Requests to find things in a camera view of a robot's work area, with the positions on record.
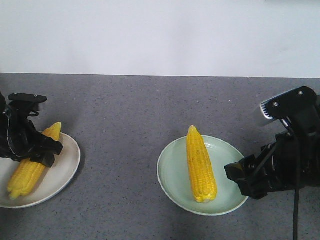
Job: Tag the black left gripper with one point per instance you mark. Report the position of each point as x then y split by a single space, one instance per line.
14 137

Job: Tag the yellow corn cob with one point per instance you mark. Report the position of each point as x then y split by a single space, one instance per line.
203 183
27 174

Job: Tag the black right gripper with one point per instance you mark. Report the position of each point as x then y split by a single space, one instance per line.
282 166

